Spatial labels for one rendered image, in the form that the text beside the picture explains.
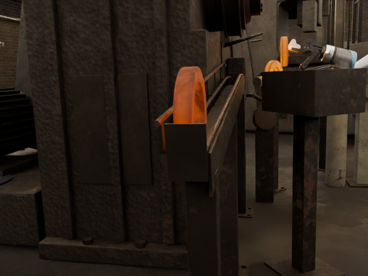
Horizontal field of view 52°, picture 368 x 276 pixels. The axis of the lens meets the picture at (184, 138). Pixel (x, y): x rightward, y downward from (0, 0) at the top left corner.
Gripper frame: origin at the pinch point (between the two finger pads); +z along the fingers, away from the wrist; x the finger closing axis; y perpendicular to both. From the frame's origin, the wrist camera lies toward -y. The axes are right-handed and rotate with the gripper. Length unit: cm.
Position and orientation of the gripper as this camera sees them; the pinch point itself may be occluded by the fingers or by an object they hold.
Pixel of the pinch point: (284, 47)
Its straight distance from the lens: 216.9
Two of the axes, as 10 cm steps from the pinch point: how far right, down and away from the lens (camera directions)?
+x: -2.0, 1.5, -9.7
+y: 2.4, -9.5, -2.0
